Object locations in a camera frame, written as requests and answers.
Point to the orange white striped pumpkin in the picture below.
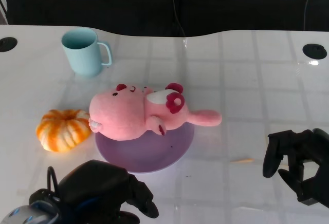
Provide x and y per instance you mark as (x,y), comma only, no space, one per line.
(63,131)

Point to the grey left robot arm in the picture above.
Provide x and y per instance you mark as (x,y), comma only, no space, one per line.
(33,208)

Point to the white object at edge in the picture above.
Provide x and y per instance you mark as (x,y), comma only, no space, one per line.
(2,3)

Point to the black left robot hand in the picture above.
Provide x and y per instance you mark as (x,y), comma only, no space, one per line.
(97,185)

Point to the pink plush pig doll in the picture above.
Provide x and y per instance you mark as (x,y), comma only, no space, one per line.
(120,116)

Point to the black round table grommet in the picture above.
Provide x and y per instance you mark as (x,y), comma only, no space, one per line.
(314,51)
(7,44)

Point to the lavender round plate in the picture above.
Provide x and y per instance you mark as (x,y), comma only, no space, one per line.
(144,154)

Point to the light blue mug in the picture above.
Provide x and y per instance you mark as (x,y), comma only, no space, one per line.
(82,57)

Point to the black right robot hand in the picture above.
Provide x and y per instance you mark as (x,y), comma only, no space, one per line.
(318,157)

